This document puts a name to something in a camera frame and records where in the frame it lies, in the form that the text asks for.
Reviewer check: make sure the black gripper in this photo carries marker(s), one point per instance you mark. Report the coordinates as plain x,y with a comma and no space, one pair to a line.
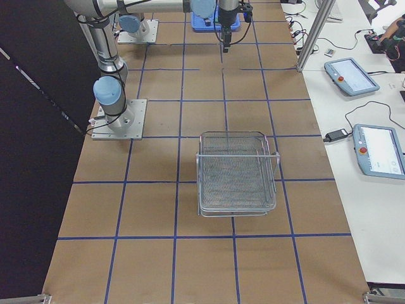
226,16

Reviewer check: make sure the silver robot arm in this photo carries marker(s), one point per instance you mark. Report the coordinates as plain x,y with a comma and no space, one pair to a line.
95,16
132,26

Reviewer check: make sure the blue plastic tray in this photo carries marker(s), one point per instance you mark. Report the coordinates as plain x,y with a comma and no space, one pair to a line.
205,25

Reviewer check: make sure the far teach pendant tablet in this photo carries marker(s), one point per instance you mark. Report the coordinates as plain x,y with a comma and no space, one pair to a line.
350,77

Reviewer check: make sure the teach pendant tablet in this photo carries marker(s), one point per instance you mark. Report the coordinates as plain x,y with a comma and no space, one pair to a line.
378,151
350,77

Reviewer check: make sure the black power adapter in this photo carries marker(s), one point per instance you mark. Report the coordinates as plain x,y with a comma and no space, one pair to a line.
335,135

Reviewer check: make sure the near teach pendant tablet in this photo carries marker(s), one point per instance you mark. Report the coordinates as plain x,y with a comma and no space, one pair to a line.
378,151

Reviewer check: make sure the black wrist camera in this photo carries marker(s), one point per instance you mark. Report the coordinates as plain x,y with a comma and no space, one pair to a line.
246,9

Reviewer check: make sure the aluminium frame post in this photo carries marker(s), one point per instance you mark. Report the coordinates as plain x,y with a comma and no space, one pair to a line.
316,28

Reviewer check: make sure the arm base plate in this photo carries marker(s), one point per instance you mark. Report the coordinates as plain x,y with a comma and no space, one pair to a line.
129,125
150,34

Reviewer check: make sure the silver wire mesh shelf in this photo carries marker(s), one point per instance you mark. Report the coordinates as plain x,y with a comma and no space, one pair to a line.
235,174

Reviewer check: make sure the aluminium corner bracket right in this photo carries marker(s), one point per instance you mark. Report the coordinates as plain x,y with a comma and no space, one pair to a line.
375,298

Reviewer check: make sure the aluminium corner bracket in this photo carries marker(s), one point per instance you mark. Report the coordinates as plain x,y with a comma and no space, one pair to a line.
37,299
375,298

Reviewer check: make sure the aluminium corner bracket left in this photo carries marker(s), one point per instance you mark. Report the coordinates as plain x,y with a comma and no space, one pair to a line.
37,299

